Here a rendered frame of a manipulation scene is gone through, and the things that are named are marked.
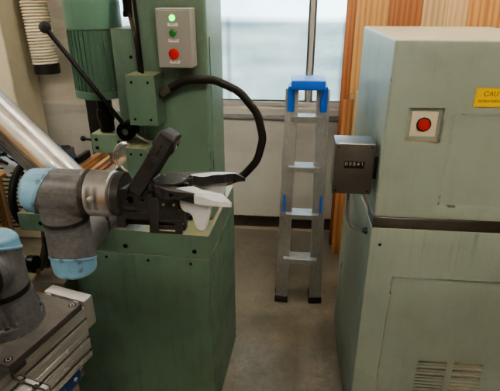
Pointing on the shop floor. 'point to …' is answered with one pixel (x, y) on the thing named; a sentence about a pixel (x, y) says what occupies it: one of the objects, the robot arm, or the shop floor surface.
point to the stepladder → (312, 82)
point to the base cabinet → (162, 320)
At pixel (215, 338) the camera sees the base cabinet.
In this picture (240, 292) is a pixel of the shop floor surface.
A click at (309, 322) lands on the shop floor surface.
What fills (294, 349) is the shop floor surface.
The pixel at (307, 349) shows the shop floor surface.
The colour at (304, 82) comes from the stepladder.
